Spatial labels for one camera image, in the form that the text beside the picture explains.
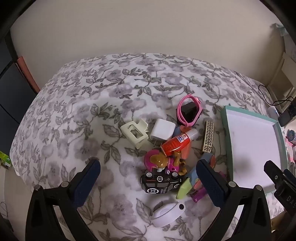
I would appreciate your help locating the white wall charger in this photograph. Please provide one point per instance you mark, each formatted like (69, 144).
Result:
(161, 129)

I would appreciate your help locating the dark cabinet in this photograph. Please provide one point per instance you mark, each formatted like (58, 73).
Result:
(13, 92)

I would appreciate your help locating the pink toy dog figure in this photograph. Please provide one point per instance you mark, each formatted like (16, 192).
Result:
(159, 160)

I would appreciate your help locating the floral fleece blanket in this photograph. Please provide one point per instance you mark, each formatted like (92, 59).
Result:
(92, 92)

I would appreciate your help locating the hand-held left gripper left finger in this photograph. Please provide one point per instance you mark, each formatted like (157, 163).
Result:
(87, 183)

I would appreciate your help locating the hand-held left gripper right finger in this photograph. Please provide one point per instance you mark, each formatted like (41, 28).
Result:
(211, 183)

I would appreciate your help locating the teal box with white inside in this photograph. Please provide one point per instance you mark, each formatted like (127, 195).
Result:
(249, 143)

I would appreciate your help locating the magenta plastic clip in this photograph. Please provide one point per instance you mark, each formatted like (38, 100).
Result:
(197, 197)

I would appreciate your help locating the black power bank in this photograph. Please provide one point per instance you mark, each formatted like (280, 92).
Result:
(285, 118)

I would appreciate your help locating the black wall charger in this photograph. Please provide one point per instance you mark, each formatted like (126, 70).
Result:
(188, 112)

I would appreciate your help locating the red board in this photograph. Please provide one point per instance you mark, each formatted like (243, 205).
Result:
(27, 74)

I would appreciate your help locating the blue orange toy block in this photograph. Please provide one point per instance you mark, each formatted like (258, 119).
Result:
(208, 160)

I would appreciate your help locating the cream hair claw clip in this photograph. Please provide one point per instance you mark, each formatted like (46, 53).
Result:
(126, 129)

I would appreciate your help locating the yellow-green eraser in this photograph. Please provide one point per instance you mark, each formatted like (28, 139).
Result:
(183, 191)

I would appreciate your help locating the orange glue bottle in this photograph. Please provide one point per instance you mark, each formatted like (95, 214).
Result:
(173, 144)

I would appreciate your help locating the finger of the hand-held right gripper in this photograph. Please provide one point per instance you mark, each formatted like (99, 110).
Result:
(274, 171)

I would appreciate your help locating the gold black patterned lighter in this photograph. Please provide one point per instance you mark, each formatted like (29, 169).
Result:
(208, 136)

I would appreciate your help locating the black toy car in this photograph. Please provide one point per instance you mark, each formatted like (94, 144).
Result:
(157, 183)

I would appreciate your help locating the white tape dispenser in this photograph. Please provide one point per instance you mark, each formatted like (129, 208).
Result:
(164, 215)

